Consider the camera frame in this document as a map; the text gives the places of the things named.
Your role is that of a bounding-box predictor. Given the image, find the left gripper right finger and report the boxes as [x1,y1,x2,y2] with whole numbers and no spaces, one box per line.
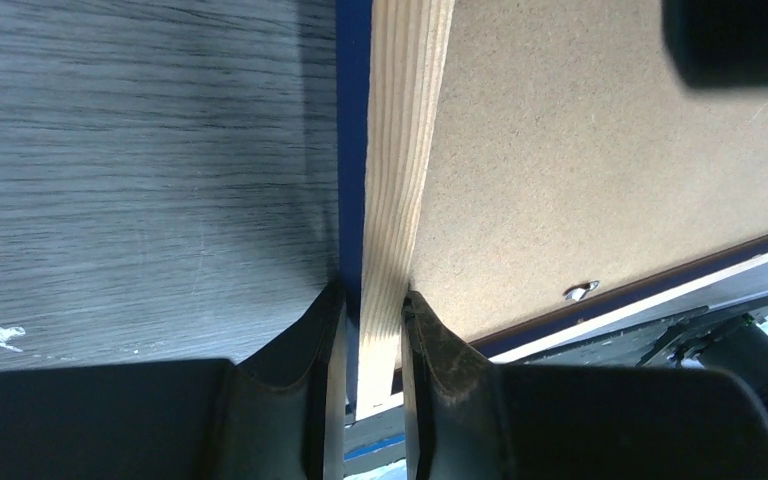
[402,291,768,479]

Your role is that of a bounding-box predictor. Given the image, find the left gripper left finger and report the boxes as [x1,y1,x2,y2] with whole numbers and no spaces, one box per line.
[0,281,347,479]

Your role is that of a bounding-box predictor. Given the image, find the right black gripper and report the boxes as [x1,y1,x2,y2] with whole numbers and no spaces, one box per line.
[661,0,768,90]

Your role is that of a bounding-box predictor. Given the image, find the blue wooden picture frame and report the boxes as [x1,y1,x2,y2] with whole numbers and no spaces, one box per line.
[336,1,768,419]

